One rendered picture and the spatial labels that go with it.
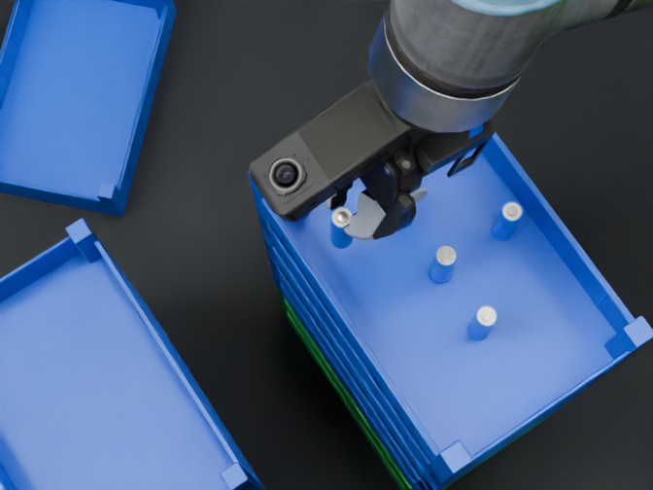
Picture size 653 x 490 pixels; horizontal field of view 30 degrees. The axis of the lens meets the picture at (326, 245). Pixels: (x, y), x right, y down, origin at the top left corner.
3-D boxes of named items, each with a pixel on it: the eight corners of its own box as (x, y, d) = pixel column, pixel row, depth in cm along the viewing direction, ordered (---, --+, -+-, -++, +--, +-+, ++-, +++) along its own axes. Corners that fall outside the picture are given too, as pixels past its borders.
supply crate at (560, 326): (253, 199, 110) (246, 172, 102) (437, 84, 112) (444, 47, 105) (444, 482, 103) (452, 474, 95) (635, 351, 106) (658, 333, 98)
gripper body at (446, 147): (472, 172, 88) (531, 87, 77) (378, 225, 85) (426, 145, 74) (412, 89, 90) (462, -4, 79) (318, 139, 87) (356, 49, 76)
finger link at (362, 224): (421, 234, 96) (451, 175, 87) (360, 268, 93) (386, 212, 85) (397, 204, 97) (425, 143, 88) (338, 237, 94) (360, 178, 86)
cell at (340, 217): (326, 234, 100) (326, 213, 93) (344, 223, 100) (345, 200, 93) (338, 253, 99) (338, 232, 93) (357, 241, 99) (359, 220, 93)
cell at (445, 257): (449, 240, 101) (442, 260, 108) (430, 252, 101) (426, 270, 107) (462, 258, 101) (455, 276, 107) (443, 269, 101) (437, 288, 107)
